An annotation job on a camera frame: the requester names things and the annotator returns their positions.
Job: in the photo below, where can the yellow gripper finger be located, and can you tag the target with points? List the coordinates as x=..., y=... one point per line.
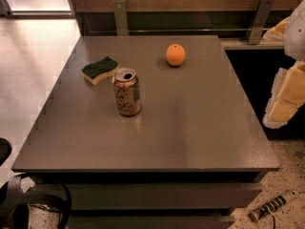
x=288, y=95
x=276, y=33

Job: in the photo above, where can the left metal bracket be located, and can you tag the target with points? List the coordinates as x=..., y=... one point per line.
x=120, y=17

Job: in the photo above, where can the grey table drawer unit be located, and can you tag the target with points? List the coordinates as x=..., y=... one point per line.
x=151, y=200

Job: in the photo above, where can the white power strip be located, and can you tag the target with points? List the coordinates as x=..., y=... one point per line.
x=273, y=205

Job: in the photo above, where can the metal bracket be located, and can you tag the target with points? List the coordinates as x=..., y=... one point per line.
x=254, y=33
x=120, y=17

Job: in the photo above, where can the black chair base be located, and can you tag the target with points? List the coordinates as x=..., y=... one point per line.
x=44, y=206

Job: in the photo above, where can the wooden back panel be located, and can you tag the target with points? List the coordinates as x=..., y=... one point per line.
x=226, y=18

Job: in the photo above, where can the right metal bracket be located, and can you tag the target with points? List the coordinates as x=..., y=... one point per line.
x=254, y=33

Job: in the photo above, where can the green yellow sponge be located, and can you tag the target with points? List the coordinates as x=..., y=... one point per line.
x=100, y=70

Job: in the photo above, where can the orange soda can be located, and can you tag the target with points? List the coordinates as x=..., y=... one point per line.
x=126, y=91

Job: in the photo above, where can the orange fruit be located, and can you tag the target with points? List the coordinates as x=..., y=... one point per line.
x=175, y=54

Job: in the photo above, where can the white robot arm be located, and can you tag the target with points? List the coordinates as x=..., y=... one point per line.
x=294, y=35

